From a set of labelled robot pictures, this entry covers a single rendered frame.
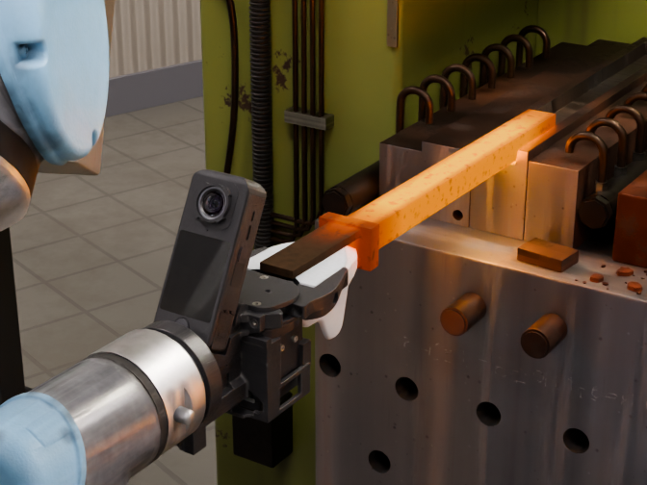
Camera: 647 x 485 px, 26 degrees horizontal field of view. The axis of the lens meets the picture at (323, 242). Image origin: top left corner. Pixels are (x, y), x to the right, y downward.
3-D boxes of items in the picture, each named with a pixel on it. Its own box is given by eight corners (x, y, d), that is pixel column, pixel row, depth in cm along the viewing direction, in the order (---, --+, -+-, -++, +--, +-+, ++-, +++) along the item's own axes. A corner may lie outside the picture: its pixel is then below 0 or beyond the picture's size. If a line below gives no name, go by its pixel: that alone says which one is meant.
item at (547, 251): (516, 260, 123) (517, 247, 122) (533, 249, 125) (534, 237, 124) (560, 273, 120) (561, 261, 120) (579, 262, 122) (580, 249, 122)
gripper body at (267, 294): (230, 361, 102) (122, 432, 92) (227, 252, 98) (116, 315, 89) (319, 389, 98) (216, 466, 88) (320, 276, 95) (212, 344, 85)
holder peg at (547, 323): (548, 363, 118) (550, 334, 117) (518, 355, 119) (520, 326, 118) (567, 344, 121) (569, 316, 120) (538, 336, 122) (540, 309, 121)
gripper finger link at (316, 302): (310, 278, 101) (235, 321, 94) (310, 256, 100) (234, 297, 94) (364, 294, 98) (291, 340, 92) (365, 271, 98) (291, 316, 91)
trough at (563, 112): (527, 166, 124) (527, 151, 123) (473, 156, 127) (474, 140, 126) (687, 56, 156) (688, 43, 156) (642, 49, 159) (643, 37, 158)
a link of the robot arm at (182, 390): (69, 338, 85) (174, 372, 81) (117, 311, 89) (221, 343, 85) (77, 445, 88) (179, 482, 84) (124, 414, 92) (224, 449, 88)
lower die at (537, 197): (572, 252, 124) (579, 162, 121) (377, 206, 134) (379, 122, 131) (723, 123, 157) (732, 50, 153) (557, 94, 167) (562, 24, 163)
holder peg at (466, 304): (466, 340, 121) (467, 312, 120) (438, 332, 123) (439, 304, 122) (486, 322, 125) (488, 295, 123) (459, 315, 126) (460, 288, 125)
